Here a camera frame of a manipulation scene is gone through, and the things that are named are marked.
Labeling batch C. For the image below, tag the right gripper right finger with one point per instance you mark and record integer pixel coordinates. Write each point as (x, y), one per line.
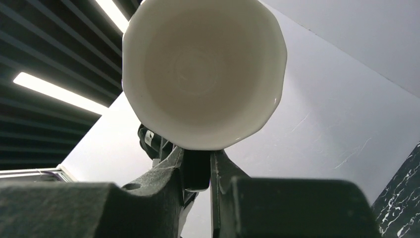
(246, 207)

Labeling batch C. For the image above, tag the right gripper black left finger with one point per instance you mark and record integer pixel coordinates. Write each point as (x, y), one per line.
(148, 207)

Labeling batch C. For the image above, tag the black mug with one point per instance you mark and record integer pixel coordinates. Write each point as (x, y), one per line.
(203, 74)

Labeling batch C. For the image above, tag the ceiling light strip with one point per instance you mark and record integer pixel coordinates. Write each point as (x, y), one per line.
(38, 85)
(114, 14)

